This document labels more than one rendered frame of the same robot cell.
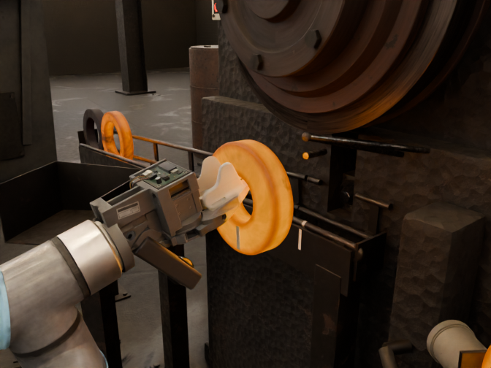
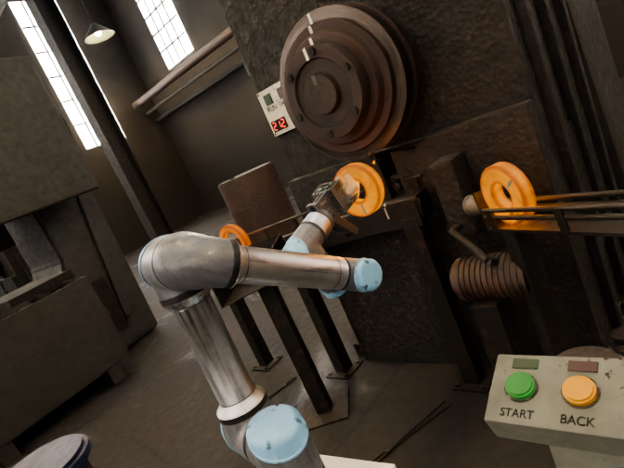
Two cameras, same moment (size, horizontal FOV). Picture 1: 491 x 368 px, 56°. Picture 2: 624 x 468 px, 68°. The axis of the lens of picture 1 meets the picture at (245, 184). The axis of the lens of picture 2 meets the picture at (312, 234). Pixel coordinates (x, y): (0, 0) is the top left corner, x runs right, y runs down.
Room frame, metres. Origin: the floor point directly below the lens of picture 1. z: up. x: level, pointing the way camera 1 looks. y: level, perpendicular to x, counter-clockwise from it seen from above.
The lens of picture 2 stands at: (-0.69, 0.32, 1.05)
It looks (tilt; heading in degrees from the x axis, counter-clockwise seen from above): 12 degrees down; 353
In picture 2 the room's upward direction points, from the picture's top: 24 degrees counter-clockwise
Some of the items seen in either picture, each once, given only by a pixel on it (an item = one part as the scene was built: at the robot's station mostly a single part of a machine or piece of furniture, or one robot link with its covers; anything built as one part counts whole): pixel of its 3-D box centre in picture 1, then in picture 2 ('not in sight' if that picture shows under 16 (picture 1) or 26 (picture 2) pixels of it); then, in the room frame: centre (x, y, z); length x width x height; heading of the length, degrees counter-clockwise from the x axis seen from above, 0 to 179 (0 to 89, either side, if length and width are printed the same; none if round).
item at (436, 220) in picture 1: (435, 286); (458, 194); (0.60, -0.28, 0.68); 0.11 x 0.08 x 0.24; 128
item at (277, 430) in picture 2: not in sight; (281, 446); (0.16, 0.46, 0.49); 0.13 x 0.12 x 0.14; 25
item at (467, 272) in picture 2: not in sight; (516, 337); (0.43, -0.23, 0.27); 0.22 x 0.13 x 0.53; 38
